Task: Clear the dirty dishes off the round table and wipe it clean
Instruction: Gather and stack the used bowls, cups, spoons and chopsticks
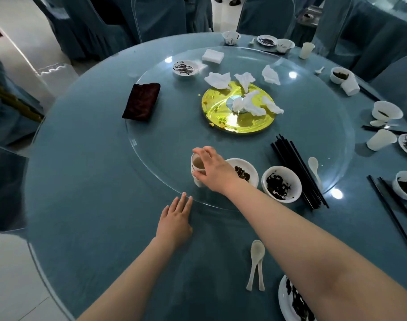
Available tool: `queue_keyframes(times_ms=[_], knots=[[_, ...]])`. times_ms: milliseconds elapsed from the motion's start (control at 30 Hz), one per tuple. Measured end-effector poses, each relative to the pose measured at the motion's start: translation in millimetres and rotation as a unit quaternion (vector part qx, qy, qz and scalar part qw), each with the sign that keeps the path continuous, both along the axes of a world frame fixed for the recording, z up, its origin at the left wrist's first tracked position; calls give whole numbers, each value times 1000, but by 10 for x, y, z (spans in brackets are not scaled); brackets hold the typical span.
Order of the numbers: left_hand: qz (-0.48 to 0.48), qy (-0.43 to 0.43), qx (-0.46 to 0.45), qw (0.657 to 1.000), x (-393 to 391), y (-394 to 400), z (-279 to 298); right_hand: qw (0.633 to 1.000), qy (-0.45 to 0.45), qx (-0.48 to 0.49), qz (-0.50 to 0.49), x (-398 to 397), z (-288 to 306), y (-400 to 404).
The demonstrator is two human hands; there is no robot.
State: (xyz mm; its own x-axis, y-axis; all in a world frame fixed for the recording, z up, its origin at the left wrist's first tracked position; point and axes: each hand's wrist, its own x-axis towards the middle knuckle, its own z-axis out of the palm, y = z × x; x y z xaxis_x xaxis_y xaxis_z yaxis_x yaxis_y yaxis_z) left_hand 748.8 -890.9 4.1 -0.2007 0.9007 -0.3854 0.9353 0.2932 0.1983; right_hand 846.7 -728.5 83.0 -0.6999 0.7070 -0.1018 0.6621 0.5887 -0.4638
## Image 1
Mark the person's left hand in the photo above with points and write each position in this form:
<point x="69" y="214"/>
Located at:
<point x="175" y="227"/>

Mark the person's right hand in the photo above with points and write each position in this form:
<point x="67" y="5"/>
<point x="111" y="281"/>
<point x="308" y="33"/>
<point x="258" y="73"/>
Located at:
<point x="218" y="173"/>

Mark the bundle of black chopsticks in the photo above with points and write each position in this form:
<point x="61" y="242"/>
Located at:
<point x="300" y="173"/>

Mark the person's left forearm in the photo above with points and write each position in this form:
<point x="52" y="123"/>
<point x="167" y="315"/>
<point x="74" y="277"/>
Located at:
<point x="123" y="290"/>

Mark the person's right forearm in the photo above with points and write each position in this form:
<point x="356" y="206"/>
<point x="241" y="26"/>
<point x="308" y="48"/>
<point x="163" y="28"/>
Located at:
<point x="307" y="254"/>

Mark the metal tray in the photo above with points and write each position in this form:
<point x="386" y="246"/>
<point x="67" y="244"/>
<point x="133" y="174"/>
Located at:
<point x="309" y="17"/>

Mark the round glass turntable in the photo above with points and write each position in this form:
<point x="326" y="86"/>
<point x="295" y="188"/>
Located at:
<point x="176" y="137"/>

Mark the yellow round disc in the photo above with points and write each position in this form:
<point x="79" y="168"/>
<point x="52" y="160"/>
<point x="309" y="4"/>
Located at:
<point x="250" y="125"/>

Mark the crumpled white tissue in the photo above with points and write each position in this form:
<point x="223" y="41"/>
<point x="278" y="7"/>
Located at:
<point x="270" y="75"/>
<point x="252" y="105"/>
<point x="273" y="106"/>
<point x="245" y="80"/>
<point x="218" y="80"/>

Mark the round blue table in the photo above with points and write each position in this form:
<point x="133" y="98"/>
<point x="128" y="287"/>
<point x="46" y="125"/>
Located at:
<point x="90" y="197"/>

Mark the dark red cloth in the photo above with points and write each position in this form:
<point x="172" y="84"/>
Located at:
<point x="141" y="101"/>

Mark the folded white napkin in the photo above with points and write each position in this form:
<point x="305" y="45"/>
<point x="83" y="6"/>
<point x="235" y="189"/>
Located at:
<point x="213" y="56"/>

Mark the blue covered chair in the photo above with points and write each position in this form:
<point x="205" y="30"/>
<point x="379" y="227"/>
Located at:
<point x="400" y="83"/>
<point x="158" y="16"/>
<point x="90" y="30"/>
<point x="6" y="190"/>
<point x="265" y="16"/>
<point x="330" y="26"/>

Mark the blue clothed background table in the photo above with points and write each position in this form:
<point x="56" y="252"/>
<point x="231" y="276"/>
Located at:
<point x="384" y="33"/>

